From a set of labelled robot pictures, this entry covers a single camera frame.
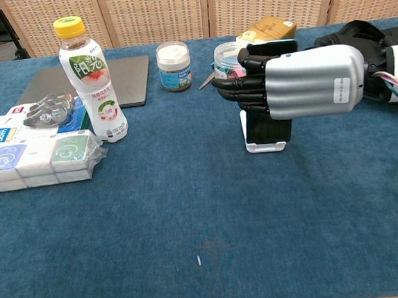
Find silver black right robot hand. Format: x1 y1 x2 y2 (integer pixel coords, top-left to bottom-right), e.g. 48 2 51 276
208 32 374 126

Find black smartphone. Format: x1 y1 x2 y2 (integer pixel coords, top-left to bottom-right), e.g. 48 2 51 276
238 38 307 144

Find white phone stand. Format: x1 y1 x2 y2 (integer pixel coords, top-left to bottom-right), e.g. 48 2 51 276
239 106 287 156

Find gold carton box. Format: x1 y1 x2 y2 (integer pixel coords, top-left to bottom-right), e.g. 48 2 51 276
233 13 299 46

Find black backpack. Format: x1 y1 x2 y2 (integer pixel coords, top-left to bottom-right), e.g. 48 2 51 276
311 16 398 108

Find clear tub of binder clips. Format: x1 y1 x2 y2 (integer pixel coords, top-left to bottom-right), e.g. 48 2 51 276
211 40 251 83

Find white lid jar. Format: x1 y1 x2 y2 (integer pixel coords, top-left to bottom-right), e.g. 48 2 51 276
154 40 194 94

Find woven folding screen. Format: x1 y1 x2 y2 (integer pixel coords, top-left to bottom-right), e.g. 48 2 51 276
0 0 398 61

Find blue table mat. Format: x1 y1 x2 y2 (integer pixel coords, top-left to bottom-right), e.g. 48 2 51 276
0 16 398 298

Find grey laptop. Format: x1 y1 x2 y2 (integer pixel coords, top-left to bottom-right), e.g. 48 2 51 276
13 54 154 118

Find yellow cap drink bottle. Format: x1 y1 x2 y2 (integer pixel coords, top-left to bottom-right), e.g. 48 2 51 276
52 12 130 147

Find correction tape blister pack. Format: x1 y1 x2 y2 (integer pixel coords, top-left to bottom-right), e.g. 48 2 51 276
13 88 91 138

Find wrapped tissue pack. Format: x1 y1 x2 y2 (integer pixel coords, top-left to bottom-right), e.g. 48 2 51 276
0 127 111 194

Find black tripod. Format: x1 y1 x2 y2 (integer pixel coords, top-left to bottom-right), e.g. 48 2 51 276
0 0 32 63

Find white flat box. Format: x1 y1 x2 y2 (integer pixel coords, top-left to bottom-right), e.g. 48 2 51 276
0 108 94 144

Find black handle scissors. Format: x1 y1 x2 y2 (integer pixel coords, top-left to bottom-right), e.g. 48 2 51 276
197 71 218 91

